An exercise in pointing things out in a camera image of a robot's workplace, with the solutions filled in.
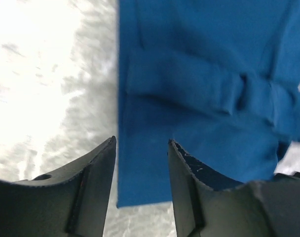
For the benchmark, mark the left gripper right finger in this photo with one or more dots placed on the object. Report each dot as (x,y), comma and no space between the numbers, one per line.
(209,204)

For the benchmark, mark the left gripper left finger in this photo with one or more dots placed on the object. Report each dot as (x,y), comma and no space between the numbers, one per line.
(70,201)

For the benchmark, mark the blue mickey t shirt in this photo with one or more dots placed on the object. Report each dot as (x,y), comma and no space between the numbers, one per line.
(221,77)

